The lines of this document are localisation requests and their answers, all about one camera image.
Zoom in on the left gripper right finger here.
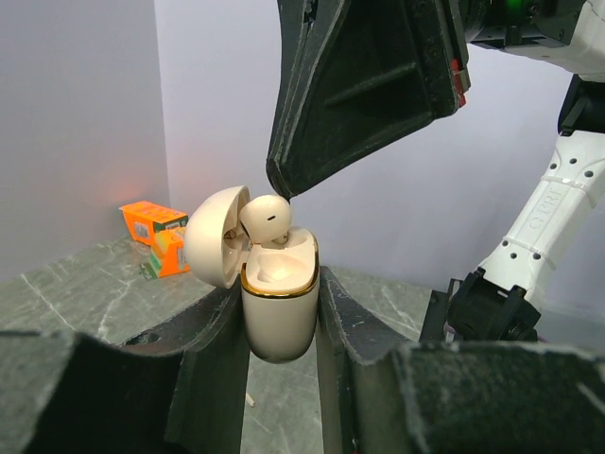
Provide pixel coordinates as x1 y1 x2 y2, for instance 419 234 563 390
316 268 604 453

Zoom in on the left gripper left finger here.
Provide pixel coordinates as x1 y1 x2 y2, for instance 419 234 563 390
1 287 250 453

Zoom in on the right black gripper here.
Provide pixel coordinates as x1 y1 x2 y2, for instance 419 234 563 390
284 1 586 199

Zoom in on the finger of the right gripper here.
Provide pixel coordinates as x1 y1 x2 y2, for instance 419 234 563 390
266 1 347 197

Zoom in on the beige earbud charging case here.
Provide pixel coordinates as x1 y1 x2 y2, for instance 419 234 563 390
183 185 320 364

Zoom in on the beige earbud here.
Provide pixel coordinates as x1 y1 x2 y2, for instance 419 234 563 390
239 195 292 245

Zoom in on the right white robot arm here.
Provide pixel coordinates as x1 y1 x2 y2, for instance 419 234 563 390
266 1 604 341

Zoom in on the orange juice box tilted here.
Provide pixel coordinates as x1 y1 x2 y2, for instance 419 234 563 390
140 227 189 280

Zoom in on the orange juice box far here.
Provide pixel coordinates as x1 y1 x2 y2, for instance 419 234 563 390
119 201 188 245

